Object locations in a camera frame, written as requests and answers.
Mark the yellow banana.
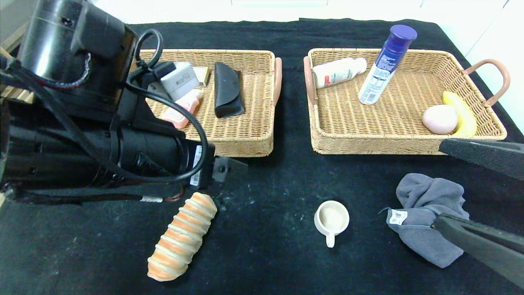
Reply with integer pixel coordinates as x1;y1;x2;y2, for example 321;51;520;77
441;91;477;136

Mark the cream ceramic mug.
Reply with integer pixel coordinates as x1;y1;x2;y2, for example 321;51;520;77
314;200;350;248

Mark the white counter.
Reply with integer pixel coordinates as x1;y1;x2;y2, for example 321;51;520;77
94;0;443;25

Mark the striped orange bread roll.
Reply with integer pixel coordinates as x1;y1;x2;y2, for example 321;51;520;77
147;192;218;282

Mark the grey towel with tag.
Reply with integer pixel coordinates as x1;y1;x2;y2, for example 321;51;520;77
386;173;470;269

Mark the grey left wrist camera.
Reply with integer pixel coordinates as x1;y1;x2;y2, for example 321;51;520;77
159;61;201;102

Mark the spray can with blue cap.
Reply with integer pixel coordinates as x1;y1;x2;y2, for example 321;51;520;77
358;24;418;105

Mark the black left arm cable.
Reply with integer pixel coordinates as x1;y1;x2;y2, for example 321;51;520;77
123;29;209;184

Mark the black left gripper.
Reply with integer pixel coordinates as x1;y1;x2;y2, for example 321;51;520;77
140;131;248;190

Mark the wicker basket with pink handles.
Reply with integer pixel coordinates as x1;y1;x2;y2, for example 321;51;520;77
131;50;283;158
303;48;510;156

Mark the black glasses case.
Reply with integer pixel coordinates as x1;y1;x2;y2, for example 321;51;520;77
214;61;245;119

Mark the small gold card box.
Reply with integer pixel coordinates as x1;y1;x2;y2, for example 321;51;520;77
192;66;211;87

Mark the white plastic bottle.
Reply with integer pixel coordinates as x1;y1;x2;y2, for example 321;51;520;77
312;58;367;90

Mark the pink detergent bottle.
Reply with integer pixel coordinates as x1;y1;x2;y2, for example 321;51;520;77
161;88;204;129

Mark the pink peach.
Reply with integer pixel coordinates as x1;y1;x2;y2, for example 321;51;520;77
422;105;459;135

